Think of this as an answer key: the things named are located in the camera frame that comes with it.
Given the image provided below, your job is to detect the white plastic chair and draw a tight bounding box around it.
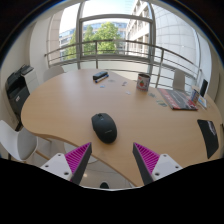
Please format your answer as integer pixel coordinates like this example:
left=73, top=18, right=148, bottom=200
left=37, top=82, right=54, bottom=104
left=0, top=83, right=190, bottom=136
left=0, top=119, right=39, bottom=163
left=42, top=65, right=65, bottom=83
left=172, top=68, right=187, bottom=92

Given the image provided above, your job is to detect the black whiteboard eraser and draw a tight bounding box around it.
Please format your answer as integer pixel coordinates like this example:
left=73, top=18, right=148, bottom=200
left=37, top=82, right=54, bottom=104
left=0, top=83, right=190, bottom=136
left=92, top=70, right=109, bottom=81

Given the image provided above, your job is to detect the blue marker pen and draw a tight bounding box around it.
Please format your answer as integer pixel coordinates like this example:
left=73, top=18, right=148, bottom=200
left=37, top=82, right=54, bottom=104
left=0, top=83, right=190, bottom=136
left=94, top=74, right=110, bottom=84

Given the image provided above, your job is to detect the black cylindrical speaker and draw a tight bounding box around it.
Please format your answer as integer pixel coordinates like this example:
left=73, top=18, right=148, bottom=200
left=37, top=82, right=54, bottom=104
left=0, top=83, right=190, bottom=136
left=198, top=78, right=209, bottom=98

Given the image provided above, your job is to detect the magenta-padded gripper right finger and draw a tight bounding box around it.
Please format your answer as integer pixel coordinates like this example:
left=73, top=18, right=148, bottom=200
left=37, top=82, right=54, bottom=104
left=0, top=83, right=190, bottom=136
left=132, top=142, right=184, bottom=186

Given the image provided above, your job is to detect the red and blue magazine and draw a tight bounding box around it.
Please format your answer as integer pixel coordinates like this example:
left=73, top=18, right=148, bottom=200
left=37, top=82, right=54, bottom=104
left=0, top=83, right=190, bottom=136
left=156, top=87, right=199, bottom=111

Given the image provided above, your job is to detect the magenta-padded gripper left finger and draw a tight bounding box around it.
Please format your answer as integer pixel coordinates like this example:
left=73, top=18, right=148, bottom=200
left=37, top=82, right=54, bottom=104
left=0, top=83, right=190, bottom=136
left=39, top=142, right=93, bottom=186

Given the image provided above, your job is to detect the black computer mouse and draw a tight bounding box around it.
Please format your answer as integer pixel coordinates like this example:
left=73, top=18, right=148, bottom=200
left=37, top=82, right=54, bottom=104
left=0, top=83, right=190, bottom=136
left=91, top=112, right=118, bottom=145

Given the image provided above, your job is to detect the metal balcony railing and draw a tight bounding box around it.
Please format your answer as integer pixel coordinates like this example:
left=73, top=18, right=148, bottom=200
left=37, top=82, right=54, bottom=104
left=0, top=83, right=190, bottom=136
left=44, top=39, right=203, bottom=89

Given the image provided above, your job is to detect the black and white printer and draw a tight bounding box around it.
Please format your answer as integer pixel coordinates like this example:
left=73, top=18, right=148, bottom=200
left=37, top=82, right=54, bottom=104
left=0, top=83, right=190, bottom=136
left=4, top=63, right=35, bottom=132

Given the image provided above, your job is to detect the strawberry print mug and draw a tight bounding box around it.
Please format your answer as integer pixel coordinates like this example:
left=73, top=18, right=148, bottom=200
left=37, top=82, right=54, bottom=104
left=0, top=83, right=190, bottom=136
left=136, top=72, right=151, bottom=92

